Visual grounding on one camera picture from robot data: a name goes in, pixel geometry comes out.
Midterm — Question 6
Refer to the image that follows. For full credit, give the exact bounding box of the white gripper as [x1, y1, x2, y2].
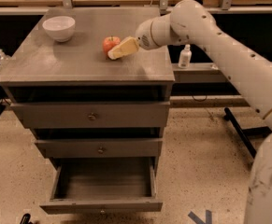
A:
[107, 15, 179, 60]

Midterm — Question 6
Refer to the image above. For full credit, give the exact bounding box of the red apple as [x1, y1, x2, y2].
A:
[102, 35, 121, 54]

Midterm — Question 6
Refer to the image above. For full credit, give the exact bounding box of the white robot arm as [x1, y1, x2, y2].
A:
[107, 0, 272, 224]

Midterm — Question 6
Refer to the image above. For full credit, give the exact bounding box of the grey top drawer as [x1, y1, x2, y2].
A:
[11, 102, 170, 129]

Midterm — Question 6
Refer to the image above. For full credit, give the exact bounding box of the grey drawer cabinet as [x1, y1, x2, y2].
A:
[0, 6, 176, 216]

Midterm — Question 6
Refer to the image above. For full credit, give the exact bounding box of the grey middle drawer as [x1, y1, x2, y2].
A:
[36, 138, 163, 159]

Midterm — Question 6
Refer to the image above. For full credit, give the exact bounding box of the grey open bottom drawer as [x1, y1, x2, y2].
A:
[40, 157, 163, 215]

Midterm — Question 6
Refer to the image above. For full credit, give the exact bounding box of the white pump lotion bottle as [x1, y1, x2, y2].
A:
[178, 44, 192, 68]

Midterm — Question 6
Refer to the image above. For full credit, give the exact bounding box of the white ceramic bowl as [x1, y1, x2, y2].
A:
[42, 16, 76, 42]

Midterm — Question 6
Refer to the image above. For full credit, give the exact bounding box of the black stand base bar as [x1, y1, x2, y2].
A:
[224, 107, 256, 158]

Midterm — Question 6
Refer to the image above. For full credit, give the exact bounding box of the clear pump bottle left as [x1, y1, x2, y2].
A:
[0, 49, 10, 65]

